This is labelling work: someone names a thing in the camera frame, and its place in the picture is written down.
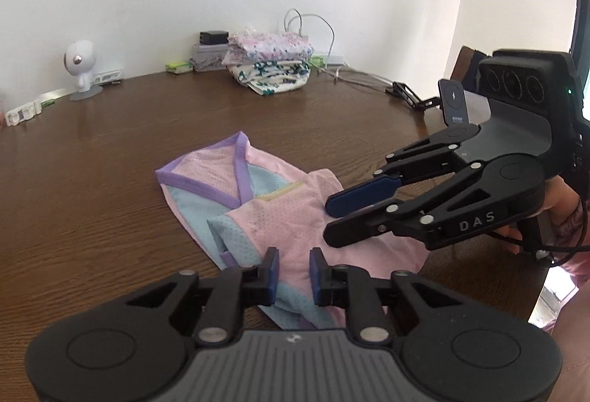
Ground white plastic bag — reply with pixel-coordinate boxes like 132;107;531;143
463;91;492;126

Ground black phone stand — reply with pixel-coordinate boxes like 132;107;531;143
385;81;438;112

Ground wooden chair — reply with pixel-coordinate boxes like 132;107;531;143
445;45;489;145

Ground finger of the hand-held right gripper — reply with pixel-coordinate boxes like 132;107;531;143
326;124;484;219
323;162;489;251

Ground white green strip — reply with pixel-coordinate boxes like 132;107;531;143
39;88;70;108

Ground black cable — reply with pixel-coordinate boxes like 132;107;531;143
489;229;590;267

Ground black wireless charger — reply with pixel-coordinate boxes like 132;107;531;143
438;78;473;126

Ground person's right hand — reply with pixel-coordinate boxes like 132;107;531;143
500;175;582;255

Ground white green floral cloth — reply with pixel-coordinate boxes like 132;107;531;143
228;59;310;96

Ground white robot figurine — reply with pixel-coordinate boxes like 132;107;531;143
63;39;103;102

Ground person's right forearm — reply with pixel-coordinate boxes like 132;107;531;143
555;199;590;278

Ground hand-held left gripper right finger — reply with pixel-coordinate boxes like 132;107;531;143
309;248;465;345

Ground white charging cable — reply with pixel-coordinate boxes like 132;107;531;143
295;13;397;92
283;8;307;35

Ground black charger box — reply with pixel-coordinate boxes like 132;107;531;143
199;30;229;46

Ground white rectangular gadget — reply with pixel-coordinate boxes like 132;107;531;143
92;69;125;86

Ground white plastic holder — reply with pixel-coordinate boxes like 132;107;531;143
6;100;43;126

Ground pink floral cloth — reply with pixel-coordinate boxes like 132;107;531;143
221;31;315;66

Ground grey tin box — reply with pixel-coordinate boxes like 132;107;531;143
191;43;230;72

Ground pink blue purple mesh vest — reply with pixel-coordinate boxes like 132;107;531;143
156;131;431;330

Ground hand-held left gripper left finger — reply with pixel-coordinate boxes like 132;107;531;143
124;248;281;345

